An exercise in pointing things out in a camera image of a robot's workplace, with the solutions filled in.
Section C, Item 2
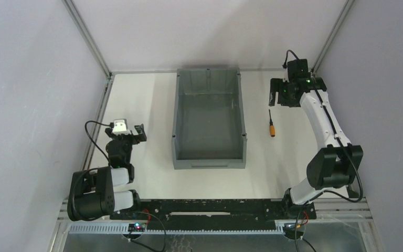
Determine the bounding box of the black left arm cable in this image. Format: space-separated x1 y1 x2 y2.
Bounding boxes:
84 120 115 164

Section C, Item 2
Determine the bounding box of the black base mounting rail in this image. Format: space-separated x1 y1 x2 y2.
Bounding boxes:
110 199 317 230

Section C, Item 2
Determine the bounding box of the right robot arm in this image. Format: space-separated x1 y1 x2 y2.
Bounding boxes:
269 77 364 218

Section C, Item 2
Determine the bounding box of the aluminium frame front rail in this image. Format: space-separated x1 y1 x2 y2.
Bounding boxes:
57 198 373 234

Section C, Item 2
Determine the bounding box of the black cable at front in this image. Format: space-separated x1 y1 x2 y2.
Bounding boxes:
121 211 167 252

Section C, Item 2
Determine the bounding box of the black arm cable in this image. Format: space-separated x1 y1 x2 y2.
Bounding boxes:
282 49 364 252
84 120 115 164

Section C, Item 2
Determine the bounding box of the orange handled screwdriver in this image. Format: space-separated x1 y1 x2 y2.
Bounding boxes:
268 109 275 137

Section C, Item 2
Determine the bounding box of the grey plastic storage bin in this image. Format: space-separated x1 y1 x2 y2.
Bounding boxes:
171 68 247 170

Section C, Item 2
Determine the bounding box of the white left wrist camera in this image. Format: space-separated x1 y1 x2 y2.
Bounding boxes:
110 119 131 135

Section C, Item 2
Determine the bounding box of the left aluminium frame profile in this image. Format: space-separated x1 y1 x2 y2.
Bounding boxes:
62 0 114 171

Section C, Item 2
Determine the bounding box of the small circuit board with leds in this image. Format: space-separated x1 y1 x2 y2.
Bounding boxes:
128 223 146 233

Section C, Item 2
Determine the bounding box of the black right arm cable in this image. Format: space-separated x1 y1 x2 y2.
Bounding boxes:
282 49 364 252

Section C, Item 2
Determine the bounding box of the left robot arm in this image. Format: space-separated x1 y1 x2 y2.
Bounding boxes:
67 120 147 222

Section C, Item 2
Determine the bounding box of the grey slotted cable duct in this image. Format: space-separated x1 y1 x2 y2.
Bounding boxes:
68 223 285 235

